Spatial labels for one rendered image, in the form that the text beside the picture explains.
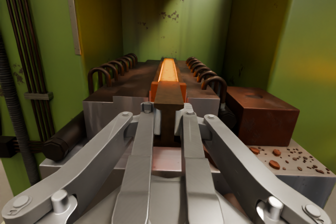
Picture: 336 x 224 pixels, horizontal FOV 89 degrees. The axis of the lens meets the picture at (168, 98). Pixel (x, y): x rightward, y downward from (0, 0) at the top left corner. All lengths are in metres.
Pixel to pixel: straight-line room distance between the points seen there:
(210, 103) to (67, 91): 0.32
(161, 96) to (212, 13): 0.60
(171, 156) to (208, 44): 0.55
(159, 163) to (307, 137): 0.41
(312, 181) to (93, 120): 0.31
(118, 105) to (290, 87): 0.37
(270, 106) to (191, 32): 0.49
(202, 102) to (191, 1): 0.53
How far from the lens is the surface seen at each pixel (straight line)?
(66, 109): 0.47
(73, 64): 0.43
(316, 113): 0.54
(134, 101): 0.25
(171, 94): 0.17
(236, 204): 0.26
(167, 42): 0.71
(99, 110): 0.27
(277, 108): 0.30
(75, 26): 0.41
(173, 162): 0.24
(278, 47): 0.44
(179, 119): 0.16
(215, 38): 0.73
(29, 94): 0.48
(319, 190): 0.32
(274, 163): 0.28
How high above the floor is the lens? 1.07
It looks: 20 degrees down
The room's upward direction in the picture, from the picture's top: 2 degrees clockwise
